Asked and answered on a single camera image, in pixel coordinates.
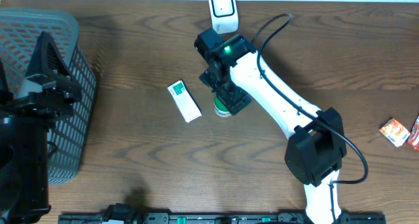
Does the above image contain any white green Panadol box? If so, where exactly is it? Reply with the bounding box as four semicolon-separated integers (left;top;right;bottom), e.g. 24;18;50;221
168;80;202;123

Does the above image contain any small orange box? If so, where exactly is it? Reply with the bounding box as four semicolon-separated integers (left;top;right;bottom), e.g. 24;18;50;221
379;119;410;147

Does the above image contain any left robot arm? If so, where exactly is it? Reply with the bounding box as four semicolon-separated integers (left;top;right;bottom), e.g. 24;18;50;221
1;31;82;223

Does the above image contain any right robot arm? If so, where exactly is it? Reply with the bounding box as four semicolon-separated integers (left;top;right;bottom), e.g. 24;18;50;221
194;28;347;223

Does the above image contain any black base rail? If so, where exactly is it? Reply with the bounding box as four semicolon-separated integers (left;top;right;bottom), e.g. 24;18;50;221
58;202;387;224

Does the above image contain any green lid jar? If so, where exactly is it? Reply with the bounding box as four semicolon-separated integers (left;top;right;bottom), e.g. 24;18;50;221
214;95;232;117

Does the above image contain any grey plastic basket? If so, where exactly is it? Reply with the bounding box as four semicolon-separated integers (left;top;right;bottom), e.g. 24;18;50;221
1;8;97;184

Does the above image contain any long orange sachet pack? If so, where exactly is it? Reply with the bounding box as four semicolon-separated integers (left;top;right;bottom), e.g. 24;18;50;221
407;117;419;151

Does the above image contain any white barcode scanner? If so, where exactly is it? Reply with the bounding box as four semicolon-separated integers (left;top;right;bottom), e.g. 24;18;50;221
208;0;239;34

